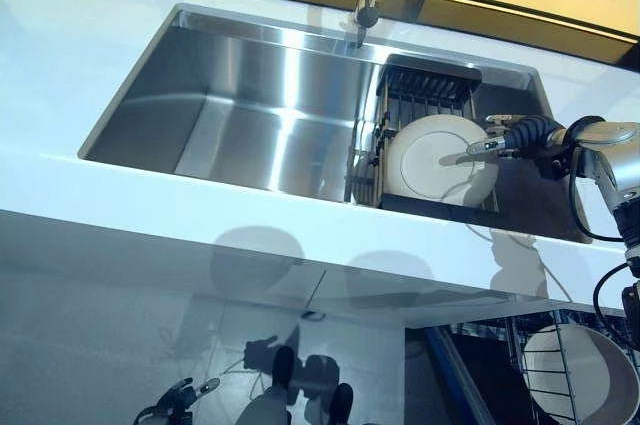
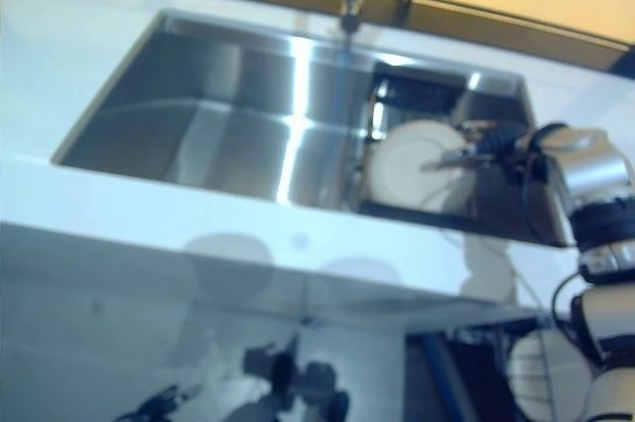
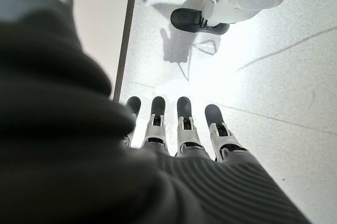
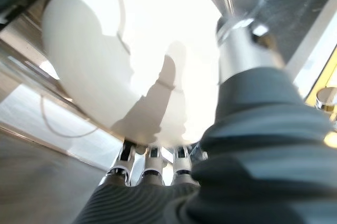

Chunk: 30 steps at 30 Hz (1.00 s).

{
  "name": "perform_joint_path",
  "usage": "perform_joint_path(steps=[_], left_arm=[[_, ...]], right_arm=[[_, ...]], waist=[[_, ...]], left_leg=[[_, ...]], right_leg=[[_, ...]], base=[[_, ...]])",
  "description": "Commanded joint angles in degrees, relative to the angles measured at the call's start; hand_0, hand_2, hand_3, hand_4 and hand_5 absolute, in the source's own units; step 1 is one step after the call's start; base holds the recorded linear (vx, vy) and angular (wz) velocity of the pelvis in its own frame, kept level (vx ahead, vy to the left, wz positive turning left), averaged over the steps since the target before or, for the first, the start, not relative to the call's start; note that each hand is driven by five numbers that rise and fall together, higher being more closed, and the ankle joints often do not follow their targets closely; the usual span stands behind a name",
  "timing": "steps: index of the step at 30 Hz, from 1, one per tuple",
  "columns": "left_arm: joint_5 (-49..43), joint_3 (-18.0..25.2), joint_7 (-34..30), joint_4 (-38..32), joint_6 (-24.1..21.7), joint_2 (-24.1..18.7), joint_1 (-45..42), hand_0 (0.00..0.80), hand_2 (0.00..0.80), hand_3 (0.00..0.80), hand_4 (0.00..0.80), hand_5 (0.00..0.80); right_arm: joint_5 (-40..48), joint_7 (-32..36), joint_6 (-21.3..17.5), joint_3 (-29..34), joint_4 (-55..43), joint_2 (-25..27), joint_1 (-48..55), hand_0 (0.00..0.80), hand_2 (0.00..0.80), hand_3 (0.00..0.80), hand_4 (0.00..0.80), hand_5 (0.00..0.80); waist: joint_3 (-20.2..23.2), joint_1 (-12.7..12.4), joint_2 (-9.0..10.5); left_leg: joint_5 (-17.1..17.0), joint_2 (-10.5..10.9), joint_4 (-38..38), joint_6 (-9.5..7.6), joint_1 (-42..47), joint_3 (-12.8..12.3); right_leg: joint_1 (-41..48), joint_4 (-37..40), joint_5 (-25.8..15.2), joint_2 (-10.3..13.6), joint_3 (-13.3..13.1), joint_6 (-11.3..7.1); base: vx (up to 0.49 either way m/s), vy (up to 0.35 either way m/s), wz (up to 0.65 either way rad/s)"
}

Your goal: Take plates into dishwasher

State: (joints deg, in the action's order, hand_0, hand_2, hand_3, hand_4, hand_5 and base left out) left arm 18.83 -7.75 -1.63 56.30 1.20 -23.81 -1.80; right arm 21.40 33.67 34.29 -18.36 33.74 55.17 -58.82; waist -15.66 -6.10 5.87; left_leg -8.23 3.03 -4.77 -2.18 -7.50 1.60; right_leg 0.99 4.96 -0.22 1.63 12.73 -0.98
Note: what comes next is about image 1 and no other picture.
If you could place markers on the stainless steel sink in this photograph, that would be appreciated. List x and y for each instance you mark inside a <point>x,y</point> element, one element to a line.
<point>240,125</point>

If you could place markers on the white cabinet door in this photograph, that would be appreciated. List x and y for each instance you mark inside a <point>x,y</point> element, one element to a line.
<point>400,290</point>
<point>100,255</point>

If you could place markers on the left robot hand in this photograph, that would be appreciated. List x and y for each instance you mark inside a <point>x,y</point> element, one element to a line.
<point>172,405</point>

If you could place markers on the black sink dish rack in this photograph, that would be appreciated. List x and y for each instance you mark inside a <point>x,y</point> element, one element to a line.
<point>430,82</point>

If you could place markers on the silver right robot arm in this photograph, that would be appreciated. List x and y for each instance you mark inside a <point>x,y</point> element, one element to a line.
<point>615,155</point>

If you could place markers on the white robot left leg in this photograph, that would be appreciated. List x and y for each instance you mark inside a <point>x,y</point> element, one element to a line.
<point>262,407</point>

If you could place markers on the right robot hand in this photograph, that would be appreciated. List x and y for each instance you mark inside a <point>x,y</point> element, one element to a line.
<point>530,132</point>

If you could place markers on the black robot left foot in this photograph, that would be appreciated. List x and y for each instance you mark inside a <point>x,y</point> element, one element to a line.
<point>284,365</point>

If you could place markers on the deep cream plate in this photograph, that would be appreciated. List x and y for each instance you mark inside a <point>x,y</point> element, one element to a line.
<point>565,370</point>

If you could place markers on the black robot foot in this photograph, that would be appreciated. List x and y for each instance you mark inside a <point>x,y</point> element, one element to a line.
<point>284,365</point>
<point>342,400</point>

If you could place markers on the black robot right foot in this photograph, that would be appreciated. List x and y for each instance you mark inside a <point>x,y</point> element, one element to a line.
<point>342,400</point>

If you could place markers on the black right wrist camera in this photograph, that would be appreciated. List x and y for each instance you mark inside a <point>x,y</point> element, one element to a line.
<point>555,165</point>

